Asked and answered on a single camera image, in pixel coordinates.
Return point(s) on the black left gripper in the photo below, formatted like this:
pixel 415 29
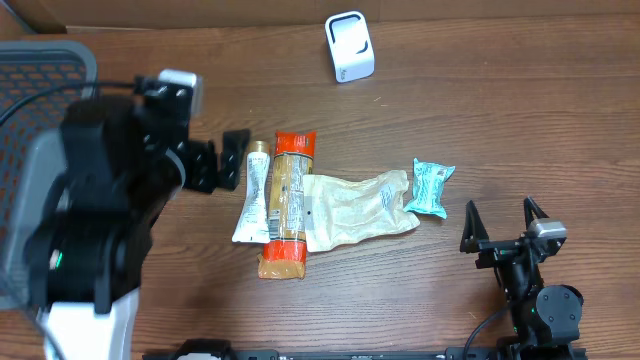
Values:
pixel 235 154

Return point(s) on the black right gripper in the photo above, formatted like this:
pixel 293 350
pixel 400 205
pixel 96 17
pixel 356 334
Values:
pixel 477 238

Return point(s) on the white tube gold cap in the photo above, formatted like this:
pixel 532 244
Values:
pixel 252 226

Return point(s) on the teal snack packet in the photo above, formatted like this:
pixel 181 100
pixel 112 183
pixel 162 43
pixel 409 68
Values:
pixel 428 185

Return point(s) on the red orange pasta package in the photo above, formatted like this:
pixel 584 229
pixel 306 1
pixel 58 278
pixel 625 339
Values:
pixel 284 256

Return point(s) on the beige plastic pouch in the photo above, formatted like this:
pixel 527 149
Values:
pixel 339 212

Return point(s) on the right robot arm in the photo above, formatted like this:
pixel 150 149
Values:
pixel 545 318

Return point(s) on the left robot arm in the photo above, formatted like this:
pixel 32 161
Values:
pixel 114 162

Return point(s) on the white barcode scanner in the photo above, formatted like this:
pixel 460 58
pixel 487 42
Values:
pixel 350 46

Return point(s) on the grey plastic mesh basket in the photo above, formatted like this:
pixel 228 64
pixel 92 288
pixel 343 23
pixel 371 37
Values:
pixel 32 154

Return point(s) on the brown cardboard backdrop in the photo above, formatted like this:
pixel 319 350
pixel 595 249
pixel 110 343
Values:
pixel 51 16

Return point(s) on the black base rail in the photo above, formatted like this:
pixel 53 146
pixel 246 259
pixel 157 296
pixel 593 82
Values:
pixel 221 349

